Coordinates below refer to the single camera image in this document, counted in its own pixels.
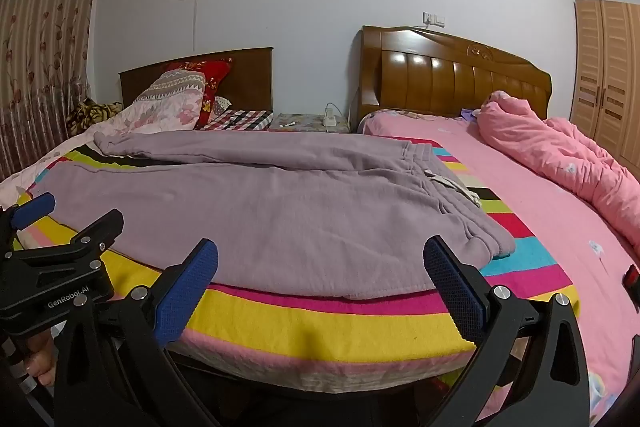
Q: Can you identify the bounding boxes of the nightstand with floral cloth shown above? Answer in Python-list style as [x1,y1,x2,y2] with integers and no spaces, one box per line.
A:
[270,113,351,134]

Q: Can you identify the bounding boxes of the red patterned pillow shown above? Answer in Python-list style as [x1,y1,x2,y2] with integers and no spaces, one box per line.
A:
[164,58,234,130]

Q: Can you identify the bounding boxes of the floral striped curtain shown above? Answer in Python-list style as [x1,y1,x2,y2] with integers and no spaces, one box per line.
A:
[0,0,112,184]

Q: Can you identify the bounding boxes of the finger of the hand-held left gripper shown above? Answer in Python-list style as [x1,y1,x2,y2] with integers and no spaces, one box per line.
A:
[15,208,125,265]
[0,192,56,253]

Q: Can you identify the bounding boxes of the pink bed sheet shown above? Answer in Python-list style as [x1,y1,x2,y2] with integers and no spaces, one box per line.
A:
[360,109,640,414]

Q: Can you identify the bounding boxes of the light wooden headboard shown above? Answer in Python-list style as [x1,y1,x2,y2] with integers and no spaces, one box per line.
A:
[350,25,553,134]

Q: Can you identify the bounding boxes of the red black object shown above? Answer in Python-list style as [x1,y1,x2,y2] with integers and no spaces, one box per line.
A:
[622,264,640,309]

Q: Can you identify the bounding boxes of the pink floral quilt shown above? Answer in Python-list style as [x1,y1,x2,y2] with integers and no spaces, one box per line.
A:
[0,69,208,208]

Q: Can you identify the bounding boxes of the lilac pants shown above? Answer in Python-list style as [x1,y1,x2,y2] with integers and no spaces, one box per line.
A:
[31,130,517,300]

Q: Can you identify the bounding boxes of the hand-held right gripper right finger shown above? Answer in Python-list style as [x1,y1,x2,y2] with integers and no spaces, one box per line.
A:
[423,235,591,427]

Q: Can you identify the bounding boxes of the brown yellow blanket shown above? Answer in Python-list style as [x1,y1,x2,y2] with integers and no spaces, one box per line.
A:
[66,98,124,138]

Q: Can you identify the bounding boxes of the person's left hand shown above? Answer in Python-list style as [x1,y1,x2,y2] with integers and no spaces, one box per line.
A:
[22,331,57,386]

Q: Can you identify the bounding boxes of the light wooden wardrobe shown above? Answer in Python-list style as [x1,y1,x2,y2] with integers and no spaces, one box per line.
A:
[570,0,640,168]

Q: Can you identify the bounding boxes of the colourful striped blanket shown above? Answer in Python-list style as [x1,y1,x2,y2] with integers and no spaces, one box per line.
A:
[12,142,581,383]

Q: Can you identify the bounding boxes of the dark wooden headboard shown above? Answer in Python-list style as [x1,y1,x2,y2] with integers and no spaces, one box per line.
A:
[118,47,275,114]

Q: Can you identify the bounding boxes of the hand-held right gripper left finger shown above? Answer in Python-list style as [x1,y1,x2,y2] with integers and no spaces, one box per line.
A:
[54,238,219,427]

